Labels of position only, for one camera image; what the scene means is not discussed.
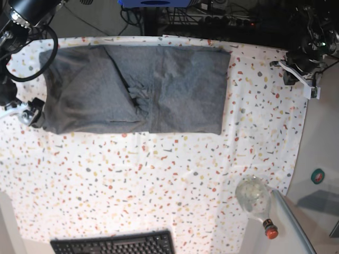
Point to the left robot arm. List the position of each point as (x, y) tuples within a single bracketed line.
[(317, 49)]

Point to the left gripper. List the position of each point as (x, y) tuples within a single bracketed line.
[(304, 68)]

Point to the terrazzo patterned tablecloth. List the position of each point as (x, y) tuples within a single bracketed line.
[(87, 185)]

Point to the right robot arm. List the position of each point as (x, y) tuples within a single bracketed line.
[(23, 22)]

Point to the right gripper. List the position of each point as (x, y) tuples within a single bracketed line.
[(28, 113)]

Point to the blue box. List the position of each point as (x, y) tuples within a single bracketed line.
[(157, 3)]

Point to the grey laptop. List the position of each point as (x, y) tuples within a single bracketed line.
[(300, 230)]

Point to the clear bottle with red cap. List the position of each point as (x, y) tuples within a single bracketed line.
[(255, 199)]

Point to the black keyboard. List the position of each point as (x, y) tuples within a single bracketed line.
[(153, 242)]

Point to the green tape roll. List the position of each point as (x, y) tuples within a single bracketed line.
[(318, 176)]

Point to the grey t-shirt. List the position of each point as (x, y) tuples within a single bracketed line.
[(126, 89)]

